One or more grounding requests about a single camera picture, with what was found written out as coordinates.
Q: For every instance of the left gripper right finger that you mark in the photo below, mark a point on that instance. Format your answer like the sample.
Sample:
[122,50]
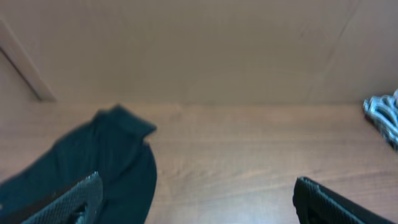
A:
[316,204]

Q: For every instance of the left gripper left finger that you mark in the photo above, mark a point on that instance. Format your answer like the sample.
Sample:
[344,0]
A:
[77,203]

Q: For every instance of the black garment on table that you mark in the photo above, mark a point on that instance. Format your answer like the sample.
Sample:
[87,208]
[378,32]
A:
[111,144]

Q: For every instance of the grey-blue folded garment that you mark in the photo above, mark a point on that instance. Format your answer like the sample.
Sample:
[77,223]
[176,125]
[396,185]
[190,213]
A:
[382,113]

